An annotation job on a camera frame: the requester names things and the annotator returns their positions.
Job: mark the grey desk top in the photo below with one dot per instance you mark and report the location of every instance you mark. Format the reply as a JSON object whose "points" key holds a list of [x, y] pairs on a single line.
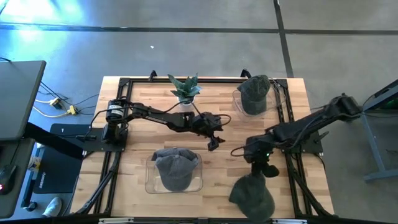
{"points": [[18, 93]]}

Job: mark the dark grey desk surface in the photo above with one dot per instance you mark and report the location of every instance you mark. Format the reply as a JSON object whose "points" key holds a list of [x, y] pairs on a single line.
{"points": [[18, 149]]}

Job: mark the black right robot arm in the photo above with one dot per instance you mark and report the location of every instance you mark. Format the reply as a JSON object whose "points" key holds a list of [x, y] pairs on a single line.
{"points": [[311, 124]]}

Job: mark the black aluminium table frame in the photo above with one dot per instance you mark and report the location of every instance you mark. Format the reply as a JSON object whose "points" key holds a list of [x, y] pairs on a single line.
{"points": [[217, 80]]}

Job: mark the dark green baseball cap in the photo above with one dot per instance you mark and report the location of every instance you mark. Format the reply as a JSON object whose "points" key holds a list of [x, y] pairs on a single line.
{"points": [[252, 199], [255, 93]]}

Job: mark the black diagonal desk beam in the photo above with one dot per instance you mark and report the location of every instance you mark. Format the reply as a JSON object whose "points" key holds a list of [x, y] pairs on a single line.
{"points": [[53, 140]]}

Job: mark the black computer mouse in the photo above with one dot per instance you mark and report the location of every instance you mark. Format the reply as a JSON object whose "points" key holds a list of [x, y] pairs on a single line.
{"points": [[6, 179]]}

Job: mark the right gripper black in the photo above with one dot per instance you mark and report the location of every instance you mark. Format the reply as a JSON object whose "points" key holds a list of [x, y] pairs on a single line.
{"points": [[258, 151]]}

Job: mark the white frame bracket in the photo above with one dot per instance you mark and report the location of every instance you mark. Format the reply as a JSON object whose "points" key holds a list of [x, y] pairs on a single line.
{"points": [[289, 221], [115, 220]]}

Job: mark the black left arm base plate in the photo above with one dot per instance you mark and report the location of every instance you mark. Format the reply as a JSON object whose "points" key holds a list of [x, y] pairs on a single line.
{"points": [[93, 146]]}

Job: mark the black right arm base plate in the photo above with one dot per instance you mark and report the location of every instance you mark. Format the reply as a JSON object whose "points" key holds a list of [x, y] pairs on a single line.
{"points": [[314, 146]]}

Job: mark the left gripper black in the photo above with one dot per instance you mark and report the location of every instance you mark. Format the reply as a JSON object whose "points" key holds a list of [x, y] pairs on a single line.
{"points": [[203, 123]]}

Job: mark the black round caster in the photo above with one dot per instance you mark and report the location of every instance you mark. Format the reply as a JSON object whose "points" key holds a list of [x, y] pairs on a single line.
{"points": [[30, 206]]}

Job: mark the green succulent plant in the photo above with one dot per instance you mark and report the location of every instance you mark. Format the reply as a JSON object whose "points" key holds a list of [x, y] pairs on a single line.
{"points": [[185, 90]]}

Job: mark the person's white shoe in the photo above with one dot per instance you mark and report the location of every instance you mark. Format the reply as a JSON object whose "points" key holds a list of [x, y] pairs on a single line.
{"points": [[53, 207]]}

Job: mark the black mat with white mark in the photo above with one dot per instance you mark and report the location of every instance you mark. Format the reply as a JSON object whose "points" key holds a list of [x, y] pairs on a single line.
{"points": [[71, 129]]}

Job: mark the black Trossen case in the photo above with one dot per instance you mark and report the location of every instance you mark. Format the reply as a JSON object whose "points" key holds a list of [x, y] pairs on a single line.
{"points": [[59, 174]]}

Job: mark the clear plastic bin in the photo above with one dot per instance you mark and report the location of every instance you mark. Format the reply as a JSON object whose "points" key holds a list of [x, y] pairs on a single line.
{"points": [[150, 186], [278, 99]]}

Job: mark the grey baseball cap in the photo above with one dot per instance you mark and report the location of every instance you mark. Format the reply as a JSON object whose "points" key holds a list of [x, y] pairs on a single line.
{"points": [[175, 174], [174, 151]]}

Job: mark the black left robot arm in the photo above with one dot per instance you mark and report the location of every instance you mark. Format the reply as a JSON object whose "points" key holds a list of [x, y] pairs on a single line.
{"points": [[155, 116]]}

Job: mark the grey metal table frame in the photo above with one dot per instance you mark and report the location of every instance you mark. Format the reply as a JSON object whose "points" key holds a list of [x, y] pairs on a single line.
{"points": [[374, 144]]}

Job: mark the white plant pot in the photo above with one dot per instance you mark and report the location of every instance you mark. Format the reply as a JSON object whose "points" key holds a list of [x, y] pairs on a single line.
{"points": [[186, 102]]}

